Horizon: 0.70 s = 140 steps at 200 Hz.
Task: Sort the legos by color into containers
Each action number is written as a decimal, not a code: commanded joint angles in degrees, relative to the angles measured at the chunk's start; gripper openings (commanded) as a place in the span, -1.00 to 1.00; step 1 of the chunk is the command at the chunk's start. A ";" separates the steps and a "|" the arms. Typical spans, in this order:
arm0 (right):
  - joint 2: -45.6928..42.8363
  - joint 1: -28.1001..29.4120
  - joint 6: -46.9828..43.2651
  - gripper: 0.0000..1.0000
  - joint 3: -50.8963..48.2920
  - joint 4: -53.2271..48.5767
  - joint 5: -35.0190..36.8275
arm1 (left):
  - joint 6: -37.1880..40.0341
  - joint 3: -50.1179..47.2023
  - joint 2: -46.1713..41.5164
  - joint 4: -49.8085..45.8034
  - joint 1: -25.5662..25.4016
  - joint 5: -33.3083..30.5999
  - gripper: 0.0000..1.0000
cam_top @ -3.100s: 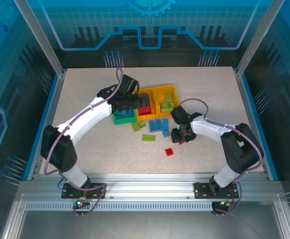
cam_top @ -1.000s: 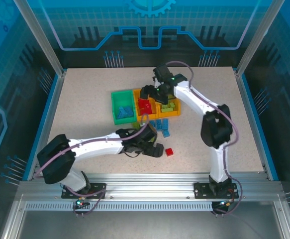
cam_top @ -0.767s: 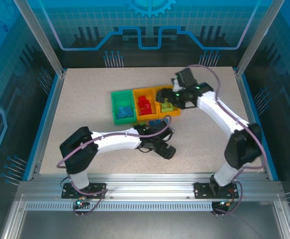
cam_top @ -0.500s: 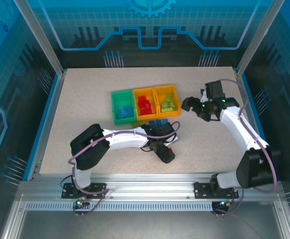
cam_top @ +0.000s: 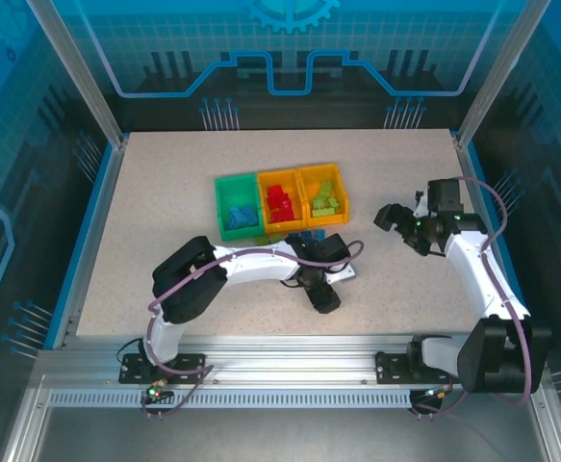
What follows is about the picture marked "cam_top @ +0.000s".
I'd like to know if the yellow plastic bin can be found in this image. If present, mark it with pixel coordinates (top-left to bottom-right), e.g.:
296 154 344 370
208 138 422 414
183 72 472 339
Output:
255 167 309 233
295 162 352 229

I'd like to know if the green plastic bin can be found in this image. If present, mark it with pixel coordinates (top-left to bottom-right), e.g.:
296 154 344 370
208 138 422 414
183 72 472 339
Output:
214 172 266 243

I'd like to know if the aluminium mounting beam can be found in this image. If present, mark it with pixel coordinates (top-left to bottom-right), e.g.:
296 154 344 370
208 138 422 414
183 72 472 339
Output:
34 331 550 389

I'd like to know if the small controller board with LED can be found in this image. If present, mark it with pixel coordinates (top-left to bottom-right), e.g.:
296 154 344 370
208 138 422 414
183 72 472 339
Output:
145 382 174 404
413 386 456 404

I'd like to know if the grey metal lower shelf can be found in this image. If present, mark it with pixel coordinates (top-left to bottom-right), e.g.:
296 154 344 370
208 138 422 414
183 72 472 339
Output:
19 406 550 462

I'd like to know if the aluminium side rail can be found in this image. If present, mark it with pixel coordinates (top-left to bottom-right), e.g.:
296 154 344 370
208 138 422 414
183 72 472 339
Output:
51 134 130 350
452 132 526 350

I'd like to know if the blue frame edge strip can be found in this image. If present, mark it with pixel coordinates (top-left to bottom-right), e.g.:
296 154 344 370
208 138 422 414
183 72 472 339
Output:
42 141 117 350
467 143 541 350

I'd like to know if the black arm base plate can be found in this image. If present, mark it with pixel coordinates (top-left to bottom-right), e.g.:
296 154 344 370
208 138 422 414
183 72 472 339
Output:
118 352 208 385
374 350 464 385

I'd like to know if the aluminium frame post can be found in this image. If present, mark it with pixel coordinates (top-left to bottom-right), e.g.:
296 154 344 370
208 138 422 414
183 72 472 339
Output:
454 0 553 150
25 0 130 148

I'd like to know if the slotted grey cable duct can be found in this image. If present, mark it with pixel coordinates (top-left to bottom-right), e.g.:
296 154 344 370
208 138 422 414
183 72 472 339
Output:
46 389 419 410

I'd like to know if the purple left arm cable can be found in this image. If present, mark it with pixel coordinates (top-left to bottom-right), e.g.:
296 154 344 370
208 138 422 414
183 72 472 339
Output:
140 239 366 424

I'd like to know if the aluminium lower frame rail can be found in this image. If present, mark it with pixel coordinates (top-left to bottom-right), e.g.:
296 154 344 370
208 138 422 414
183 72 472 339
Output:
0 374 53 462
529 384 561 462

